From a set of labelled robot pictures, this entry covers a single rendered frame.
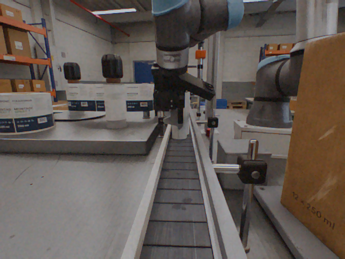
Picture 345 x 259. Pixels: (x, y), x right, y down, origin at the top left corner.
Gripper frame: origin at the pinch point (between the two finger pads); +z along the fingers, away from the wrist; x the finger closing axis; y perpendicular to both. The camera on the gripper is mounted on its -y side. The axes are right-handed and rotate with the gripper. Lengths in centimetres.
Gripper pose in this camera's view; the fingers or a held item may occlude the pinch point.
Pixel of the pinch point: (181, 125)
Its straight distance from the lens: 57.0
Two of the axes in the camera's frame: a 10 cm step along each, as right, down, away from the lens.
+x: -0.4, 6.9, -7.2
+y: -10.0, -0.1, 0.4
